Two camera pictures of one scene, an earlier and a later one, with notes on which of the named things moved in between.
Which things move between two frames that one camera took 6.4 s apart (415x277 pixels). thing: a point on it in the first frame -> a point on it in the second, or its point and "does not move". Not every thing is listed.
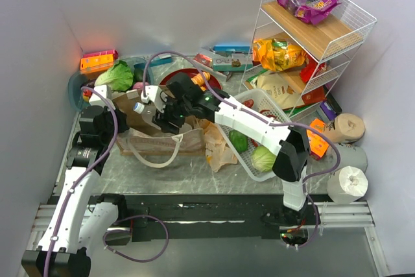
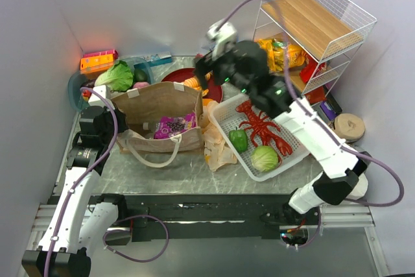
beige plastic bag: [218, 152] does not move
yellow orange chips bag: [276, 54] does not move
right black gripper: [166, 116] -> [205, 65]
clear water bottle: [147, 113] -> [150, 127]
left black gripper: [108, 121] does not move
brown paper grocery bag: [140, 137] does not move
